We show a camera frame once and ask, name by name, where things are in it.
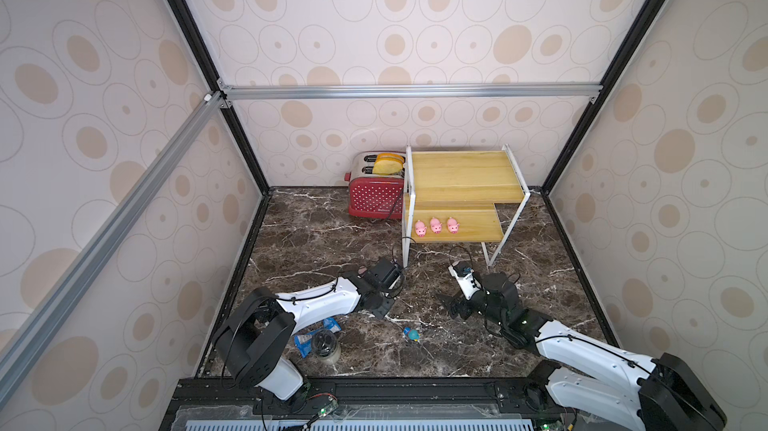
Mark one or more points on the clear tape roll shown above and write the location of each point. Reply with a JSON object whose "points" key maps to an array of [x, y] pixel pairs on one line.
{"points": [[325, 346]]}

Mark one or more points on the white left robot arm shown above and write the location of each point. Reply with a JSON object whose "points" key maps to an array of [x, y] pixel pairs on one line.
{"points": [[251, 341]]}

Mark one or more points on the blue plastic wrapper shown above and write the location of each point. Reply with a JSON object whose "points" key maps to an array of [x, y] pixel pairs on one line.
{"points": [[303, 341]]}

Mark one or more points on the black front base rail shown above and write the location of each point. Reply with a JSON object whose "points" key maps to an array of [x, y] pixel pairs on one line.
{"points": [[383, 399]]}

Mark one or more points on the black corner frame post right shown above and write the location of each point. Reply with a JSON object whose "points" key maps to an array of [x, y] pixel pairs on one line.
{"points": [[649, 11]]}

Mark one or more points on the silver aluminium rail left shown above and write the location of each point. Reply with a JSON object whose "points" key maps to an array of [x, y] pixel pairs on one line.
{"points": [[44, 323]]}

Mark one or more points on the silver aluminium rail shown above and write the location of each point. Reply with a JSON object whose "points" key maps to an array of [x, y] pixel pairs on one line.
{"points": [[408, 91], [44, 323]]}

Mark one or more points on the white metal wooden shelf rack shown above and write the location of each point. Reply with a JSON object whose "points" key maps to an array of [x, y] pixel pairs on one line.
{"points": [[484, 190]]}

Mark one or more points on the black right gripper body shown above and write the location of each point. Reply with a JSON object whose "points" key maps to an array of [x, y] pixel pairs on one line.
{"points": [[468, 302]]}

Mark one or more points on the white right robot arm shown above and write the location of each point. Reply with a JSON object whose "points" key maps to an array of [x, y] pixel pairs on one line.
{"points": [[635, 391]]}

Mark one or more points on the pink pig toy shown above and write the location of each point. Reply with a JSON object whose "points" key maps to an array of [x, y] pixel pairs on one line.
{"points": [[435, 225], [452, 225], [420, 228]]}

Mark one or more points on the black corner frame post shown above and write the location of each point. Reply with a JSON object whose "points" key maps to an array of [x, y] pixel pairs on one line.
{"points": [[200, 51], [649, 11]]}

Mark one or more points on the Doraemon figure teal ball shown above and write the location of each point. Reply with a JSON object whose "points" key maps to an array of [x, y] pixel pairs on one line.
{"points": [[411, 334]]}

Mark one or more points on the silver aluminium rail back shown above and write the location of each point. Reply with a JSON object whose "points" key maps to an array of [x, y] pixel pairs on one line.
{"points": [[408, 91]]}

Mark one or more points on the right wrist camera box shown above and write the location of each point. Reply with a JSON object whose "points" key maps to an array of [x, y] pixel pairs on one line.
{"points": [[463, 273]]}

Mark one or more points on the black corner frame post left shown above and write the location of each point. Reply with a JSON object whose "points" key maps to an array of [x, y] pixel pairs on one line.
{"points": [[200, 51]]}

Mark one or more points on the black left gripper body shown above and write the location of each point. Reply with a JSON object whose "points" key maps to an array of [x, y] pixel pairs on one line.
{"points": [[382, 303]]}

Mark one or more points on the red polka dot toaster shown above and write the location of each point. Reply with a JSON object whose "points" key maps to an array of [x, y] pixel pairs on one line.
{"points": [[371, 195]]}

